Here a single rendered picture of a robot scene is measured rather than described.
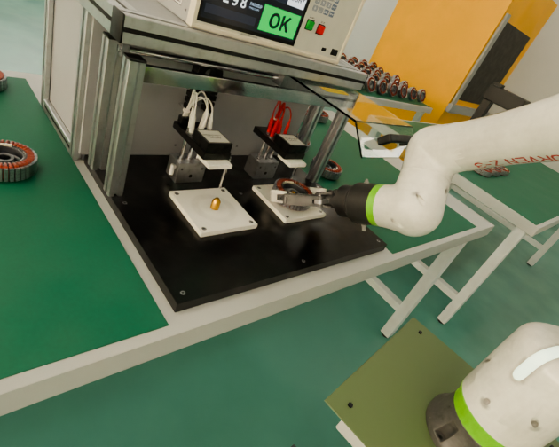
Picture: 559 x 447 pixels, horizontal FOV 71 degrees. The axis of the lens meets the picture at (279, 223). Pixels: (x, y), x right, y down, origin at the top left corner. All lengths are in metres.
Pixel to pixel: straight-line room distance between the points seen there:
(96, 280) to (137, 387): 0.81
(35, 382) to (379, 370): 0.54
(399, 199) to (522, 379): 0.36
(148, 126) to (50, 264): 0.43
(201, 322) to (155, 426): 0.78
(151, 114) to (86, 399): 0.90
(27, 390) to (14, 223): 0.32
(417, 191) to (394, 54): 4.01
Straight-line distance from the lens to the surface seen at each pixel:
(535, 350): 0.65
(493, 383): 0.68
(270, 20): 0.92
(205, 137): 0.86
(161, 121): 1.02
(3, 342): 0.64
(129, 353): 0.64
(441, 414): 0.76
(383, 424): 0.72
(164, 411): 1.45
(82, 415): 1.43
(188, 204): 0.88
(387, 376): 0.79
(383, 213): 0.81
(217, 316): 0.71
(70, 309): 0.68
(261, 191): 1.03
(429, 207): 0.79
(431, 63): 4.52
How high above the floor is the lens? 1.26
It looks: 31 degrees down
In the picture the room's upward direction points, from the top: 25 degrees clockwise
